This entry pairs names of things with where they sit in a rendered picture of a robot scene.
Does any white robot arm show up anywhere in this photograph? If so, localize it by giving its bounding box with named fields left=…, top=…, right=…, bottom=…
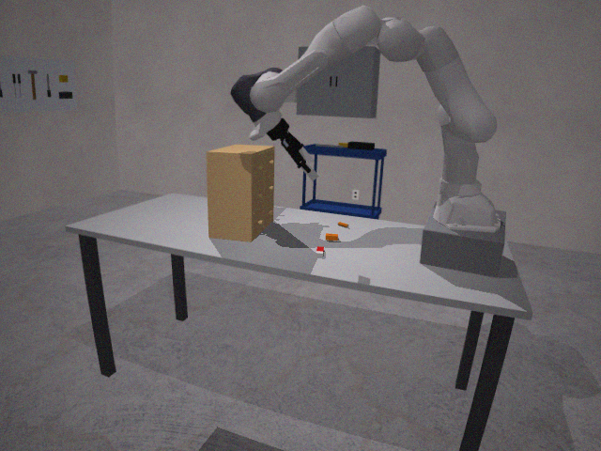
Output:
left=231, top=6, right=501, bottom=232

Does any small tan wooden chest of drawers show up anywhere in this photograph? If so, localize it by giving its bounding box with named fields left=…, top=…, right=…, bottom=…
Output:
left=207, top=145, right=275, bottom=242

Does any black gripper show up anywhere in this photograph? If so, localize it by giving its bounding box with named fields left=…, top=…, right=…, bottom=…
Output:
left=267, top=118, right=319, bottom=180

